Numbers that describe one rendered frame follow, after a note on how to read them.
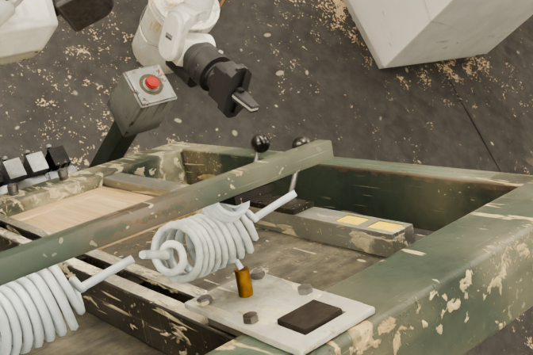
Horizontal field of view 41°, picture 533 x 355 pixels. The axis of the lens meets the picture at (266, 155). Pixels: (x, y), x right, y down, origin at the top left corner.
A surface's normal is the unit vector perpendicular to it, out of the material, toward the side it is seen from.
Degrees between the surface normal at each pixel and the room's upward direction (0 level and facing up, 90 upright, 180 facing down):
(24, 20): 23
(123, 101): 90
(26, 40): 68
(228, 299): 57
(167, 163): 33
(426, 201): 90
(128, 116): 90
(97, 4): 78
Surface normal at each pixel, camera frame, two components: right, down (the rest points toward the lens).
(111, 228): 0.63, 0.07
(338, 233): -0.76, 0.26
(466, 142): 0.44, -0.47
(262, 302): -0.17, -0.96
